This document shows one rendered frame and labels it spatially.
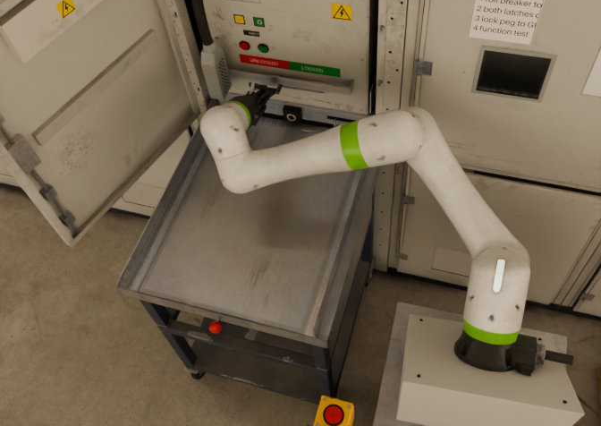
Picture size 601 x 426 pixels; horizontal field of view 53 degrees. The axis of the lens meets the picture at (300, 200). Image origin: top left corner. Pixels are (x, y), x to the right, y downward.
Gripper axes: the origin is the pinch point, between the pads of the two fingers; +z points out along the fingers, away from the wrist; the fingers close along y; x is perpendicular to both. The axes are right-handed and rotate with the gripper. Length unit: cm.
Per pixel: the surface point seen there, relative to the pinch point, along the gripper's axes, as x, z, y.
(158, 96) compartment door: -34.0, -6.0, 4.7
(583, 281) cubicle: 112, 40, 64
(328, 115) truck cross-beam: 17.1, 11.3, 7.5
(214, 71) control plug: -14.1, -8.3, -6.6
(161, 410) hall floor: -32, -16, 128
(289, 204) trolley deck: 13.4, -13.8, 29.0
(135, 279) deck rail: -22, -45, 46
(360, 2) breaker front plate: 27.4, -9.6, -30.9
